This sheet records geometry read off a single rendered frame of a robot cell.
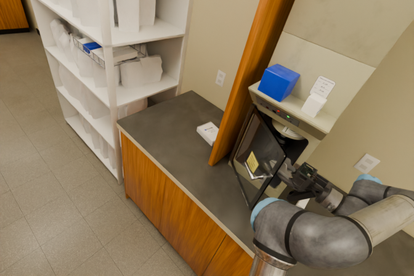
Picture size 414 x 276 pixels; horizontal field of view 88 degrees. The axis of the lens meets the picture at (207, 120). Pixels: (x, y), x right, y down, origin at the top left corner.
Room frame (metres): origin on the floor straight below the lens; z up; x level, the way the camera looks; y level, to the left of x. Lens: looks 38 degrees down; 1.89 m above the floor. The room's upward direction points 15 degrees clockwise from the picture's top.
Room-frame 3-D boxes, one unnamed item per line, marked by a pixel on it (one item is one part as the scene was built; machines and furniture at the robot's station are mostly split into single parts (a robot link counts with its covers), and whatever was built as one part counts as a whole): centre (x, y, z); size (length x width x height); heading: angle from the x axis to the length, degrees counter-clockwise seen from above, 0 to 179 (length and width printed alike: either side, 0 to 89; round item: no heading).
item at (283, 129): (0.84, -0.39, 1.34); 0.18 x 0.18 x 0.05
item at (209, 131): (1.05, -0.05, 0.96); 0.16 x 0.12 x 0.04; 49
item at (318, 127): (0.71, -0.29, 1.46); 0.32 x 0.11 x 0.10; 58
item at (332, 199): (0.49, -0.49, 1.30); 0.08 x 0.05 x 0.08; 148
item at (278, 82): (0.75, -0.22, 1.56); 0.10 x 0.10 x 0.09; 58
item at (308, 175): (0.53, -0.42, 1.31); 0.12 x 0.08 x 0.09; 58
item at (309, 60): (0.87, -0.38, 1.33); 0.32 x 0.25 x 0.77; 58
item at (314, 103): (0.68, -0.35, 1.54); 0.05 x 0.05 x 0.06; 55
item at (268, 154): (0.69, -0.24, 1.19); 0.30 x 0.01 x 0.40; 22
